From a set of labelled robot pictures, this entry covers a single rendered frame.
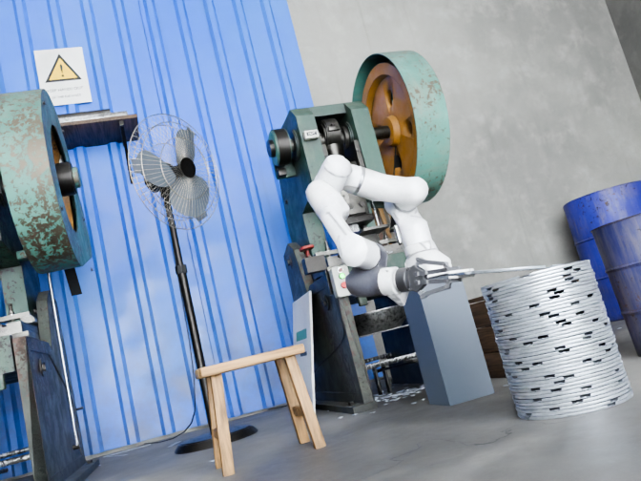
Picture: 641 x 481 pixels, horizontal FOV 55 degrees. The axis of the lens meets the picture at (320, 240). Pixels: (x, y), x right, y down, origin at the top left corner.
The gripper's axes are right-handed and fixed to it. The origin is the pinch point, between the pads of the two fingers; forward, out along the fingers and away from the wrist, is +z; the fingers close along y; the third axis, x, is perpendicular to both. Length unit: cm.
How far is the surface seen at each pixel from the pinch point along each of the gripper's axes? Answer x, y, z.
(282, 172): 76, 63, -121
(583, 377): -12.5, -28.0, 32.9
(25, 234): -36, 34, -168
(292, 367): -12, -25, -56
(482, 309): 83, -15, -26
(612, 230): 64, 11, 31
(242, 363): -26, -21, -65
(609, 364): -1.1, -26.5, 36.8
